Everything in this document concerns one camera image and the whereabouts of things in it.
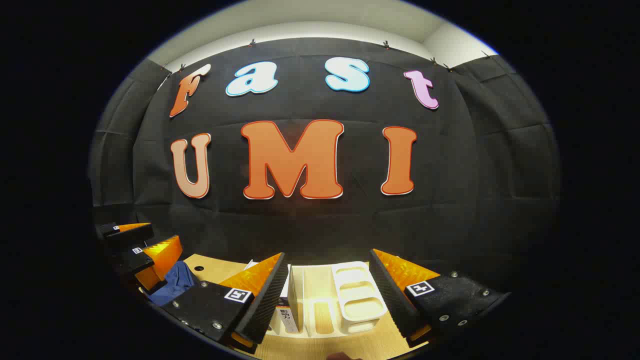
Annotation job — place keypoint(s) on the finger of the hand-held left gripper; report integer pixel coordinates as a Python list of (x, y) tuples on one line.
[(165, 255), (131, 234)]

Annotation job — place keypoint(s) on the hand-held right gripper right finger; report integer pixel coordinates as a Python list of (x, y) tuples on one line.
[(395, 300)]

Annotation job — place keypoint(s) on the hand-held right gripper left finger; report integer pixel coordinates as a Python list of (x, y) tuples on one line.
[(265, 300)]

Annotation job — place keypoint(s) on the white spine book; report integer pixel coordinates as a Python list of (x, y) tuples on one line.
[(287, 318)]

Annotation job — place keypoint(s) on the blue schoolbag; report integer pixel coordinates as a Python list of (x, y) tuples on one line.
[(175, 284)]

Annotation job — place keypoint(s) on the white plastic bookshelf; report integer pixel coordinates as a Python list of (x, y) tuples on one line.
[(357, 295)]

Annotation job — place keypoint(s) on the black backdrop cloth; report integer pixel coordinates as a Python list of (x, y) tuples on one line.
[(450, 200)]

